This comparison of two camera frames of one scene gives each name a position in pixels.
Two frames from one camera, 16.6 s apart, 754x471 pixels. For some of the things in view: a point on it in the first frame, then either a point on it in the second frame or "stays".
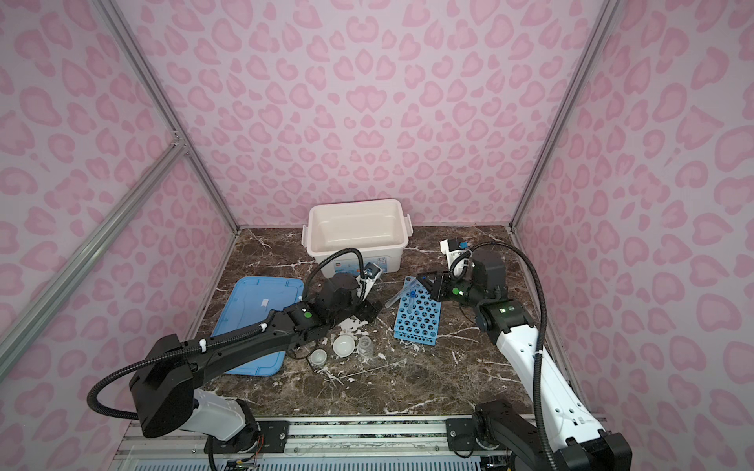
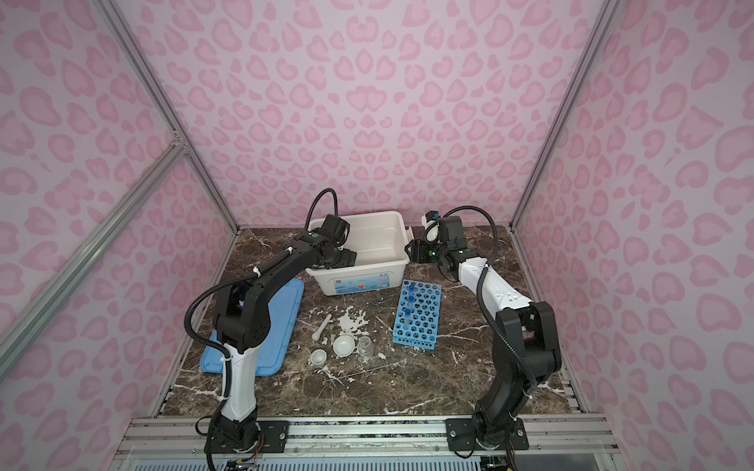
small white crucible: x=318 y=358 stays
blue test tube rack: x=418 y=315 stays
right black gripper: x=440 y=287 → x=419 y=251
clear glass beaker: x=365 y=347 stays
